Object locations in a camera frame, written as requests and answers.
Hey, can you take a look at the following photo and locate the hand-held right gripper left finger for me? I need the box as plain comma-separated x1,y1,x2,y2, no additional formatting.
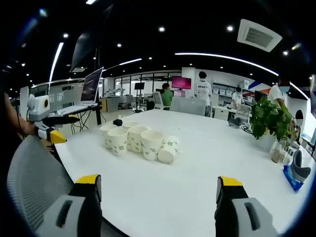
36,174,103,237

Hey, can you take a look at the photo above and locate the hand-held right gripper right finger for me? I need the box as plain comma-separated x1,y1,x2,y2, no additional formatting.
214,175,279,237

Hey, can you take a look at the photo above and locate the cluster of printed paper cups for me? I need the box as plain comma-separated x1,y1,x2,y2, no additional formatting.
99,121,180,164

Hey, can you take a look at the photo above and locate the person's left hand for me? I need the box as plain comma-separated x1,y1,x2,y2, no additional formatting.
19,120,38,136

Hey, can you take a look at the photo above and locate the grey mesh chair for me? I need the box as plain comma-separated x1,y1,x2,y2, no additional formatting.
6,134,124,237

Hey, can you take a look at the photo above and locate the open silver laptop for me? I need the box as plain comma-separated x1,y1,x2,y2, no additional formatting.
50,66,105,117

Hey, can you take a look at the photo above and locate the blue packet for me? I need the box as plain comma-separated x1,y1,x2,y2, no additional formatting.
282,164,305,192

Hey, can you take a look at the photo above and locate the glass vase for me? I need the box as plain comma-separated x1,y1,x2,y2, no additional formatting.
270,138,290,164

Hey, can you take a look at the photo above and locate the white table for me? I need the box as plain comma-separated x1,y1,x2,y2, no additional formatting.
53,108,315,237

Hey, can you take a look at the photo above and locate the black monitor on stand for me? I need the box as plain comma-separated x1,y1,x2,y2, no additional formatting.
134,82,146,109

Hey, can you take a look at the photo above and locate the grey object on table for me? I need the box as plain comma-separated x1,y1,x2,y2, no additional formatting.
228,117,244,129

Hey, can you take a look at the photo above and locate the white office chair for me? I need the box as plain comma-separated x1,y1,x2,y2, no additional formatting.
152,91,165,110

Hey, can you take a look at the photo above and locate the green leafy plant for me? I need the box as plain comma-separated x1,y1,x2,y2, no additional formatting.
249,96,298,150

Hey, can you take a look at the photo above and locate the pink-lit monitor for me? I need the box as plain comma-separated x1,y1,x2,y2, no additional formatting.
171,76,193,90

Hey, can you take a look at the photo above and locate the white ceiling air vent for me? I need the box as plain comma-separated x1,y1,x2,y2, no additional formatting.
237,18,283,53

